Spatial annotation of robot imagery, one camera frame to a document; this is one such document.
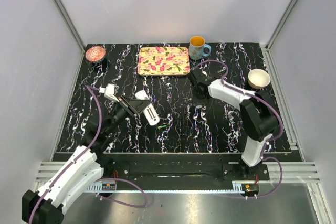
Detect red patterned bowl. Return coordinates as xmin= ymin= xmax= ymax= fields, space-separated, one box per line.
xmin=85 ymin=46 xmax=106 ymax=62

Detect floral yellow tray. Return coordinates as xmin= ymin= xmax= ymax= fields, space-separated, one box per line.
xmin=138 ymin=46 xmax=190 ymax=76

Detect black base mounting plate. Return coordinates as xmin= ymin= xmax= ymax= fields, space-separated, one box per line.
xmin=97 ymin=161 xmax=270 ymax=182

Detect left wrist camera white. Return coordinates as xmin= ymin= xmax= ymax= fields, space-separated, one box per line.
xmin=99 ymin=83 xmax=121 ymax=102

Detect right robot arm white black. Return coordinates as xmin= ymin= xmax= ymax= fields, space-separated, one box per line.
xmin=187 ymin=69 xmax=284 ymax=180

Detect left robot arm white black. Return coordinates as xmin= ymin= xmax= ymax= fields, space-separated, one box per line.
xmin=22 ymin=90 xmax=159 ymax=223

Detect cream white bowl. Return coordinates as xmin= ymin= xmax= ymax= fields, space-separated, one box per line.
xmin=248 ymin=69 xmax=271 ymax=89

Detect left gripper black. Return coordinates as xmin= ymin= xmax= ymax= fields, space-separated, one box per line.
xmin=104 ymin=94 xmax=151 ymax=136

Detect blue mug yellow inside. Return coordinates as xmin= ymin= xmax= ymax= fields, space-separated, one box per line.
xmin=188 ymin=36 xmax=212 ymax=60

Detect white remote control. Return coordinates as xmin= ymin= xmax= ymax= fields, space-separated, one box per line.
xmin=135 ymin=90 xmax=160 ymax=126

